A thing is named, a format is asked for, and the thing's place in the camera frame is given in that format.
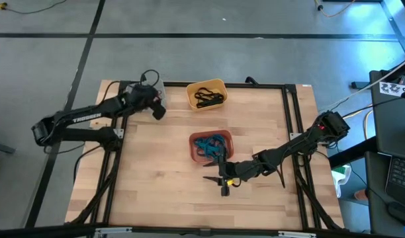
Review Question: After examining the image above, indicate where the yellow plastic basket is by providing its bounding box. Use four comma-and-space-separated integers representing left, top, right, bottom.
185, 78, 229, 112

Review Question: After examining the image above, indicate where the black floor cable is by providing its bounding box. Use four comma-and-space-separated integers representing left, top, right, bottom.
5, 0, 68, 15

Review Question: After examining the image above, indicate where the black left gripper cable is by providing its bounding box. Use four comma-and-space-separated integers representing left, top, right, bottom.
140, 69, 161, 87

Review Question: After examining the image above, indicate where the teal rubber band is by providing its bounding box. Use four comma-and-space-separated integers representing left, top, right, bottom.
202, 137, 223, 158

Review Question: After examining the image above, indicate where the yellow hanging cable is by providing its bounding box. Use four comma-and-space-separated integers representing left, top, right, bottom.
314, 0, 357, 19

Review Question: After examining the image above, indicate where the white cable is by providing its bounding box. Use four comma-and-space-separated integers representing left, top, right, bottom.
321, 54, 405, 112

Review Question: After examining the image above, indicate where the black desk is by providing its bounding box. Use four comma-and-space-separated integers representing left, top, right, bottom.
367, 69, 405, 238

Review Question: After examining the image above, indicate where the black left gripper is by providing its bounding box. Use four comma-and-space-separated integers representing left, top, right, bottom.
128, 82, 167, 120

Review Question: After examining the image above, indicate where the black overhead beam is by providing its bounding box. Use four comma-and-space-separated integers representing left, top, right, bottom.
0, 223, 405, 238

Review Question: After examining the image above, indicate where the grey metal bar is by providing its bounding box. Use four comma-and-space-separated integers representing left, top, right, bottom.
0, 138, 17, 155

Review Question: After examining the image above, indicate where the black base cable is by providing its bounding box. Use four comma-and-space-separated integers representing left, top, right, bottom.
73, 145, 103, 184

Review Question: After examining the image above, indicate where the orange plastic basket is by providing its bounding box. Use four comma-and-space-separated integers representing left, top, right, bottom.
188, 129, 235, 164

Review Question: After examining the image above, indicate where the black laptop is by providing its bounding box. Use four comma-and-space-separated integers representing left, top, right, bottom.
384, 155, 405, 210

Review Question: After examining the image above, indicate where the black computer mouse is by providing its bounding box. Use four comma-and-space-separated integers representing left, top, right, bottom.
387, 201, 405, 229

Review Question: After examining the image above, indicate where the black right forearm cable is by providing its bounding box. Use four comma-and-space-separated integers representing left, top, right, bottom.
275, 163, 287, 189

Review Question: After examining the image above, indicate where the black desk strut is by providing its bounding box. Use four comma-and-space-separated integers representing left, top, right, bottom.
328, 136, 379, 169

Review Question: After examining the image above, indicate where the grey plastic basket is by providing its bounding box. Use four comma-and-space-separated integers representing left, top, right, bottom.
125, 78, 167, 112

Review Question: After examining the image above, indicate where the black metal stand leg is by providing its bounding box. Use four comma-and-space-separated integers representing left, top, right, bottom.
381, 0, 405, 56

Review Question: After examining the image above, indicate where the black aluminium table frame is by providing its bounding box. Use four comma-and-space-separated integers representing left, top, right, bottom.
65, 75, 345, 232

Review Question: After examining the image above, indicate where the person's foot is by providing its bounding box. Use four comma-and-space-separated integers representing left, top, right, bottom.
353, 188, 369, 202

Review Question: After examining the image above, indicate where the white and green object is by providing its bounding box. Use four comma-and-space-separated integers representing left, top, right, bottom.
331, 164, 352, 198

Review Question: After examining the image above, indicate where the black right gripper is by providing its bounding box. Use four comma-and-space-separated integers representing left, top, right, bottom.
202, 147, 253, 197

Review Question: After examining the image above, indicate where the wide blue rubber band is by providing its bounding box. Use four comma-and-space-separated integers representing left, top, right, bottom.
195, 145, 220, 159

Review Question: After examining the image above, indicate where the silver bracket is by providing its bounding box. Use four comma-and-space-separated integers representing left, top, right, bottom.
94, 226, 133, 237
277, 230, 318, 238

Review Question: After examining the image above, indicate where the white printed paper tag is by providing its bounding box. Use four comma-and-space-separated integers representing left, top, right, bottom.
378, 81, 405, 98

